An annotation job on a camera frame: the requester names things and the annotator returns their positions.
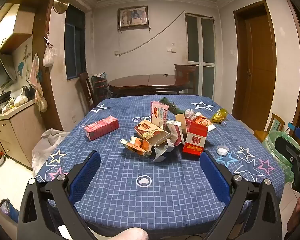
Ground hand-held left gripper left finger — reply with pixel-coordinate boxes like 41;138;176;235
17;150;102;240

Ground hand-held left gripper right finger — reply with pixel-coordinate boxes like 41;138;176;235
199;150;283;240

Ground trash bin with green liner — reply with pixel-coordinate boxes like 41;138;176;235
262;130;297;185

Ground white medicine box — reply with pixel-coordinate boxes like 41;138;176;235
166;119;188;147

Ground green scouring pad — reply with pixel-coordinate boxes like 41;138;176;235
159;97;186;116

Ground pink foil packet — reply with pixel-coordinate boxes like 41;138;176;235
151;101;169;131

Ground person's right hand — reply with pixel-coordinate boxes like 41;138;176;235
287;195;300;233

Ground small light wooden chair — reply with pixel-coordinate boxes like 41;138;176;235
253;113;286;143

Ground red cigarette box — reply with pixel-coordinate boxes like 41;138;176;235
182;122;209;161

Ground red rectangular carton box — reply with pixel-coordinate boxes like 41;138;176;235
84;115;120;141

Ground white cloth heap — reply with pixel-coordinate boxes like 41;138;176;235
32;128;71;178

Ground white cup with orange label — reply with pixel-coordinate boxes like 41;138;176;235
195;116;217;132

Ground crumpled orange white wrapper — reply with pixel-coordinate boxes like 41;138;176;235
119;136;153;158

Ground yellow crumpled wrapper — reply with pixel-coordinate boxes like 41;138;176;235
211;108;228;124

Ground clear plastic bag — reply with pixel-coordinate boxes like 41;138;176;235
184;109;203;122

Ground blue checked star tablecloth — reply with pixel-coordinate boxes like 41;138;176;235
34;94;286;232

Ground person's leg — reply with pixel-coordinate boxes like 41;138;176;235
107;227;149;240

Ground brown torn cardboard box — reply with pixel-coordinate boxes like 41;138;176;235
134;119;173;146

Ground kitchen counter cabinet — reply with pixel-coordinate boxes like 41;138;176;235
0;99;47;170

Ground dark wooden chair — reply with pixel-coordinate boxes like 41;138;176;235
174;64;197;95
78;71;96;111

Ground dark tied bag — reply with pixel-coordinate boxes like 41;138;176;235
91;72;113;101

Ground white garlic bag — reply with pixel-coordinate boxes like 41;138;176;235
13;95;29;107

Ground hanging pink towel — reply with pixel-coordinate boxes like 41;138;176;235
29;53;48;113

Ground round dark wooden table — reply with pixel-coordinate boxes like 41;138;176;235
108;74;191;98

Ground black wok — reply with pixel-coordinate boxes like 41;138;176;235
0;90;12;106

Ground glass double door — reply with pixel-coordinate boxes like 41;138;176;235
185;13;216;98

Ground hanging white plastic bag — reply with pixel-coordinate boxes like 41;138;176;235
42;46;55;68

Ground dark window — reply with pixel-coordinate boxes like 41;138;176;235
64;5;87;81

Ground range hood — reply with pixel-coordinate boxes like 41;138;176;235
0;54;17;90

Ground hanging scissors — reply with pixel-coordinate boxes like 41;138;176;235
43;32;54;48

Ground wall cable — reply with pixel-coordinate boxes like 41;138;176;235
114;10;186;56

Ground kitchen wall cabinet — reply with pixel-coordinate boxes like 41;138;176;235
0;3;37;61

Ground framed wall picture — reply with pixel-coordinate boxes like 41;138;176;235
117;5;150;32

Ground gold round wall plate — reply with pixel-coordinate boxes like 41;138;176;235
52;0;70;14

